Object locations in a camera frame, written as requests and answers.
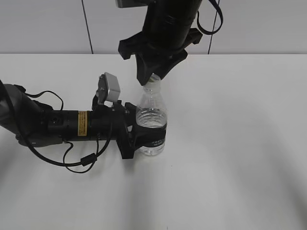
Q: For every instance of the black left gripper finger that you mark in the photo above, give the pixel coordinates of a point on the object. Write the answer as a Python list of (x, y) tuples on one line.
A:
[(148, 139), (130, 113)]

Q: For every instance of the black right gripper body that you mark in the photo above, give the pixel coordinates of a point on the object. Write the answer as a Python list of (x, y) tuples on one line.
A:
[(168, 43)]

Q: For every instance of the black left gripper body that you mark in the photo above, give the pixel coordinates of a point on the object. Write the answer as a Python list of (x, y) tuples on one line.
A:
[(109, 124)]

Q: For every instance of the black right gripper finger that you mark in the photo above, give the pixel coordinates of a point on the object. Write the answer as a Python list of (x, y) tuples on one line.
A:
[(167, 65), (145, 67)]

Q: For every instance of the clear cestbon water bottle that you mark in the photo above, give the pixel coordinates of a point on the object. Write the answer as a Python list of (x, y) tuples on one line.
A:
[(151, 110)]

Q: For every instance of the white green bottle cap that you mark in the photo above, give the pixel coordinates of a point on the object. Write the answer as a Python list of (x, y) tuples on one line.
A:
[(153, 81)]

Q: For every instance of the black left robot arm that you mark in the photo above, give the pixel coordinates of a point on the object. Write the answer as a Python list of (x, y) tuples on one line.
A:
[(43, 126)]

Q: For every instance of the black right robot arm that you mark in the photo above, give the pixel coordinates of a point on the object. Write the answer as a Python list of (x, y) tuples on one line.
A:
[(166, 14)]

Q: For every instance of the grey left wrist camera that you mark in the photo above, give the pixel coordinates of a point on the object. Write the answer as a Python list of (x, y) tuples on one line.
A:
[(108, 88)]

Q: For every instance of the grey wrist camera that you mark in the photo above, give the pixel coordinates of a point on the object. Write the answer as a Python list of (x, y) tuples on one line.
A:
[(129, 3), (108, 88)]

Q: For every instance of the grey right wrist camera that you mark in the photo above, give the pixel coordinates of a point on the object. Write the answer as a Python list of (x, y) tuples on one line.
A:
[(129, 3)]

